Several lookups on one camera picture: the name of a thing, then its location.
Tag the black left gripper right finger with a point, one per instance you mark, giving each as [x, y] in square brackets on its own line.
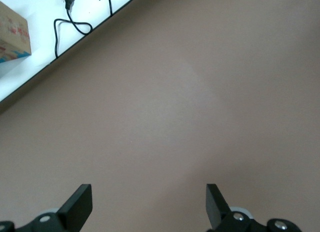
[218, 214]

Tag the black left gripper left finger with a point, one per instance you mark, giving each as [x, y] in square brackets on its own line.
[75, 209]

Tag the printed cardboard box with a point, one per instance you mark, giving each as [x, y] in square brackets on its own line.
[12, 34]

